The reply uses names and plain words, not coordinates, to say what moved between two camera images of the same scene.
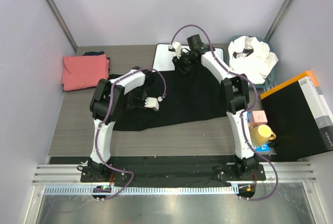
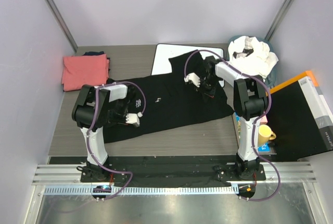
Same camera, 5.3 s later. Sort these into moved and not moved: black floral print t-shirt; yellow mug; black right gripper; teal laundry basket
Moved: black right gripper
Not moved: black floral print t-shirt; teal laundry basket; yellow mug
